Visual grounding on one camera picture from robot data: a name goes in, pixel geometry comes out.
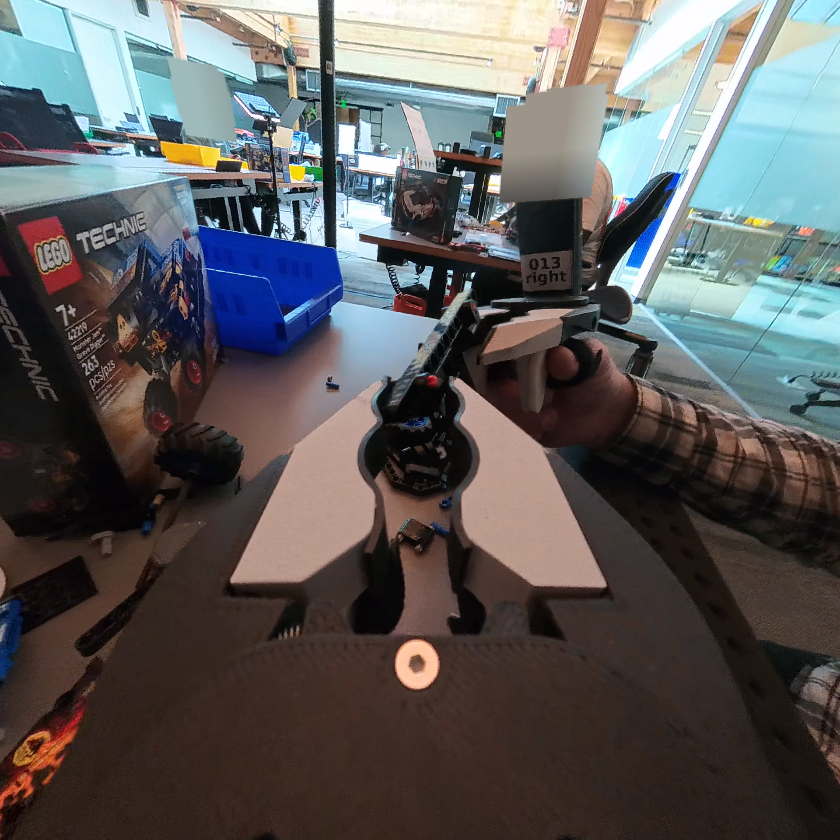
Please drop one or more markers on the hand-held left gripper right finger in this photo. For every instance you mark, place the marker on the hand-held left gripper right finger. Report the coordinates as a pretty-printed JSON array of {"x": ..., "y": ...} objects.
[{"x": 532, "y": 532}]

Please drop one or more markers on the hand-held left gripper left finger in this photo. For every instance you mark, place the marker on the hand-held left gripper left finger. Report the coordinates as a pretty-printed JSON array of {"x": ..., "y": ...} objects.
[{"x": 302, "y": 538}]

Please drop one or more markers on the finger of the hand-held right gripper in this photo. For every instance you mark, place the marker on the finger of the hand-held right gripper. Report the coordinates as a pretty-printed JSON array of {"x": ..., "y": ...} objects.
[{"x": 519, "y": 341}]

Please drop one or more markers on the black toy truck chassis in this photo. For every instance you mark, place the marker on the black toy truck chassis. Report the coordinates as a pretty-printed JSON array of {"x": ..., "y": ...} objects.
[{"x": 420, "y": 433}]

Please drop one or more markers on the person's right forearm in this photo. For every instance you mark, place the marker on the person's right forearm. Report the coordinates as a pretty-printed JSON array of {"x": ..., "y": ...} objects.
[{"x": 735, "y": 473}]

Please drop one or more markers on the light grey desk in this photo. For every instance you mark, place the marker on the light grey desk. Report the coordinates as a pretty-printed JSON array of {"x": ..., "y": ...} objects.
[{"x": 289, "y": 394}]

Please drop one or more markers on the person's right hand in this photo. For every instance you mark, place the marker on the person's right hand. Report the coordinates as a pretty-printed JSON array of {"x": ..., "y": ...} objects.
[{"x": 591, "y": 414}]

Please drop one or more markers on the black swivel chair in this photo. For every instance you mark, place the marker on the black swivel chair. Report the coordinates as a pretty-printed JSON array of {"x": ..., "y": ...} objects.
[{"x": 637, "y": 230}]

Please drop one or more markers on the dark wooden table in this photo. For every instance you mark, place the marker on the dark wooden table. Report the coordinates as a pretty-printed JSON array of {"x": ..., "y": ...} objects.
[{"x": 433, "y": 250}]

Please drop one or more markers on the dark printed box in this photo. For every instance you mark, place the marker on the dark printed box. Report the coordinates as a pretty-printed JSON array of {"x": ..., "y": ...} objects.
[{"x": 427, "y": 204}]

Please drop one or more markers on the black toy wheel blue rim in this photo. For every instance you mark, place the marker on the black toy wheel blue rim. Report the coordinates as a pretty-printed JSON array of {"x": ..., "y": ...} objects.
[{"x": 200, "y": 453}]

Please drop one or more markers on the black straight toy beam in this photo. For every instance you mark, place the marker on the black straight toy beam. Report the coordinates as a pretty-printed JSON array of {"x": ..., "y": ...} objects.
[{"x": 125, "y": 607}]

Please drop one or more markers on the white toy beam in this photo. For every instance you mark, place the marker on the white toy beam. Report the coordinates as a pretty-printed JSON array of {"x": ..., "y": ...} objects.
[{"x": 104, "y": 541}]

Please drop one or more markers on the blue plastic storage bin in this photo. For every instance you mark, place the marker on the blue plastic storage bin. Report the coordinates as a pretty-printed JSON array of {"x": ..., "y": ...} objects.
[{"x": 269, "y": 295}]

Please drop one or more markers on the black metal pole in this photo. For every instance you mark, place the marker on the black metal pole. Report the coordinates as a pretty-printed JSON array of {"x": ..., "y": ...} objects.
[{"x": 327, "y": 118}]

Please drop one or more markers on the monster truck toy set box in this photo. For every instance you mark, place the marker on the monster truck toy set box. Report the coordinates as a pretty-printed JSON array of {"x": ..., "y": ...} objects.
[{"x": 92, "y": 341}]

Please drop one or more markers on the black orange flame toy panel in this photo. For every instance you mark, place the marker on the black orange flame toy panel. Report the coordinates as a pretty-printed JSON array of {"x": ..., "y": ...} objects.
[{"x": 40, "y": 755}]

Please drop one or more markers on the yellow bin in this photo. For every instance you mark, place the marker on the yellow bin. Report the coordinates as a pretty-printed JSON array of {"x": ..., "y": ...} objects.
[{"x": 190, "y": 154}]

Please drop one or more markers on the blue toy bracket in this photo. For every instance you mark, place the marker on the blue toy bracket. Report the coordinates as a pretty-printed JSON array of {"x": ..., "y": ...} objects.
[{"x": 8, "y": 637}]

